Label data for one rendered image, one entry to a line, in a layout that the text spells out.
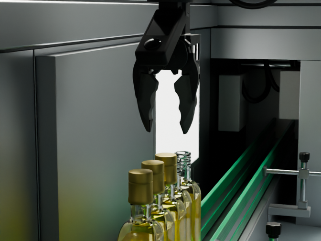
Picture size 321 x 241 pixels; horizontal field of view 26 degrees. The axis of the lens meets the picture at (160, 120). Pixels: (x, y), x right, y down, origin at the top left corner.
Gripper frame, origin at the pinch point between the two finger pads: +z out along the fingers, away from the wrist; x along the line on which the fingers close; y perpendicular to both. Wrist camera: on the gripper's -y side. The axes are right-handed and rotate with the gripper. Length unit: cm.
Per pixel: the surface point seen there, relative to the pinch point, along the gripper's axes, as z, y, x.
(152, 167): 4.9, -7.4, -0.3
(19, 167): 3.5, -18.9, 14.9
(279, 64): 1, 137, 1
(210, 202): 26, 49, 4
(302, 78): 2, 102, -11
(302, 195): 31, 81, -14
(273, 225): 19.6, 17.0, -14.8
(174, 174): 7.5, -0.6, -1.7
